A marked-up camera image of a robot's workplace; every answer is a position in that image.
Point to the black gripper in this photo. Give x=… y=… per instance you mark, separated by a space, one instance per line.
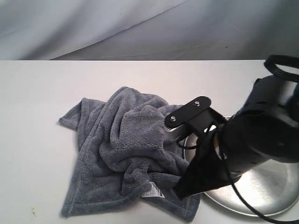
x=206 y=168

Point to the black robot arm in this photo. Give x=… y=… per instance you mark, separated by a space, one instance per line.
x=265 y=128

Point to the round stainless steel plate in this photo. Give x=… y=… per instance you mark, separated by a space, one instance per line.
x=265 y=189

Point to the grey backdrop cloth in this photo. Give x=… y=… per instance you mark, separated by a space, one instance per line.
x=148 y=29

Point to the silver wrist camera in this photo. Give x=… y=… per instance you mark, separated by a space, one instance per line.
x=175 y=123

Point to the grey fleece towel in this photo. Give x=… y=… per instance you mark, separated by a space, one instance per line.
x=122 y=147

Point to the white care label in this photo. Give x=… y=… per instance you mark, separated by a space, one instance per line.
x=153 y=192

